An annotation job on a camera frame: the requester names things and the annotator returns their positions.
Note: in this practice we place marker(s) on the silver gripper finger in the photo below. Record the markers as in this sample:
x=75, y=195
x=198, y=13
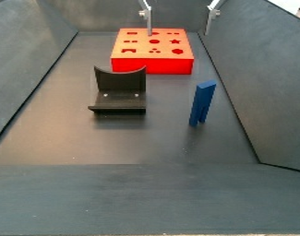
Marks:
x=145, y=13
x=213, y=13

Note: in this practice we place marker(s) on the blue square-circle peg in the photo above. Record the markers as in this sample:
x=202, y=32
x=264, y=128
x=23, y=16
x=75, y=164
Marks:
x=201, y=103

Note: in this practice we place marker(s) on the red shape-sorter board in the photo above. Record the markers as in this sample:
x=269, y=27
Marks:
x=163, y=52

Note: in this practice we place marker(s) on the black curved stand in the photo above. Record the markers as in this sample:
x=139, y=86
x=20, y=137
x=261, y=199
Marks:
x=121, y=90

